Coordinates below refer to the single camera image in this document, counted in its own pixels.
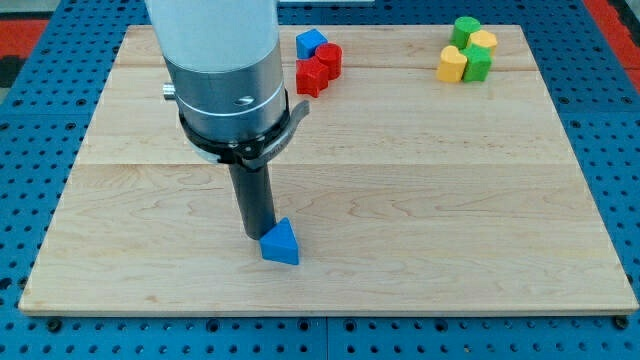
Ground yellow hexagon block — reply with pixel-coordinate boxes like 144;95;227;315
467;30;498;57

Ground wooden board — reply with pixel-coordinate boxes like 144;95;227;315
19;25;638;317

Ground green cylinder block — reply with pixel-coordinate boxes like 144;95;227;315
450;16;482;49

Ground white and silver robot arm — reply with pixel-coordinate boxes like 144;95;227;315
145;0;287;163

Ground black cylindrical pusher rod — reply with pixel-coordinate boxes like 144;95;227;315
229;165;276;240

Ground black clamp with grey lever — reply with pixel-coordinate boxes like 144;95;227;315
174;86;310;170

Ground red star block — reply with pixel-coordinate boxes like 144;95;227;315
296;57;329;98

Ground green star block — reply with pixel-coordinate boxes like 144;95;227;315
461;44;492;82

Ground red cylinder block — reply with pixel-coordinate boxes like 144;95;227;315
315;43;343;80

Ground blue cube block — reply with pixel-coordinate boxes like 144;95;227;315
295;28;328;60

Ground blue triangle block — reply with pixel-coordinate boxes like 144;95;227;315
259;217;299;265

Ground yellow heart block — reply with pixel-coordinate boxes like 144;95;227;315
436;45;468;83

